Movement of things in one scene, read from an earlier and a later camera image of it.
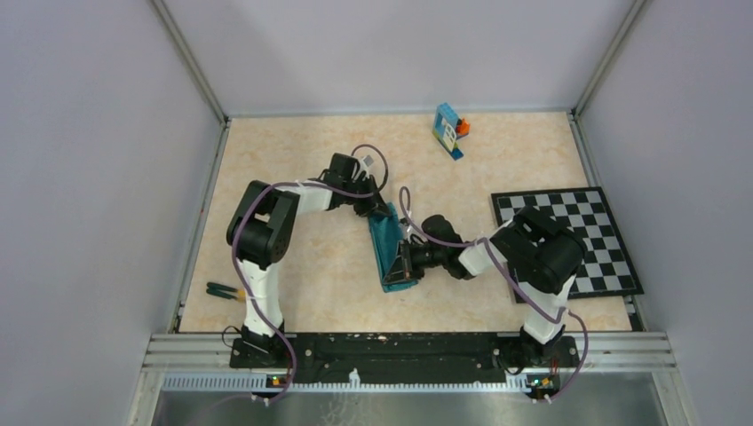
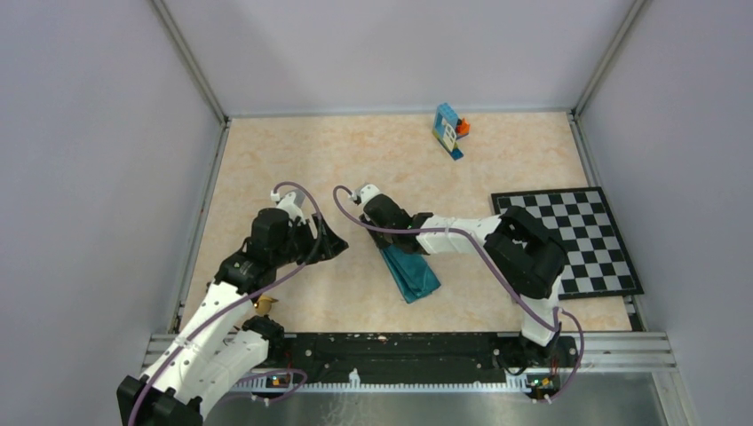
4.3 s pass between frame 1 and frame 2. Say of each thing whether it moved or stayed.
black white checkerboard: stayed
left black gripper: moved
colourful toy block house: stayed
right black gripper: moved
